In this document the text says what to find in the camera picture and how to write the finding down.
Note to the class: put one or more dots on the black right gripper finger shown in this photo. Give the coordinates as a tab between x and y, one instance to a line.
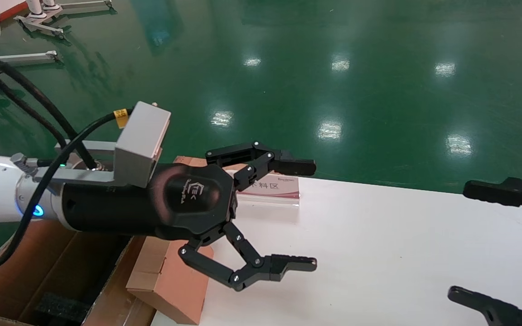
492	308
501	190

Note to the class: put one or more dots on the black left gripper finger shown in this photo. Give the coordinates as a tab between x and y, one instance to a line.
261	156
252	267

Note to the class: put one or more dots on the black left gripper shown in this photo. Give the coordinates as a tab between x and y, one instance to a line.
120	208

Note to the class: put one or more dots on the small cardboard box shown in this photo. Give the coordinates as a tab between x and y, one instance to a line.
175	290

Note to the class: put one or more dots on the large cardboard box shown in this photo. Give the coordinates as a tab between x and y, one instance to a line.
39	271

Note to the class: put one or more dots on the acrylic sign with red print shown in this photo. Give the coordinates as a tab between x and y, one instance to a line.
274	190

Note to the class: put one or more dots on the black foam pad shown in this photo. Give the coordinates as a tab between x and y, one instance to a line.
61	308

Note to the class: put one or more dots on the white metal stand leg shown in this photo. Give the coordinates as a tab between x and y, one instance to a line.
21	57

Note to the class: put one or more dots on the white metal stand base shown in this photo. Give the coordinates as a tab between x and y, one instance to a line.
43	25

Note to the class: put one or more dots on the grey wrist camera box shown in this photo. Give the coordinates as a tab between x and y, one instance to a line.
141	140

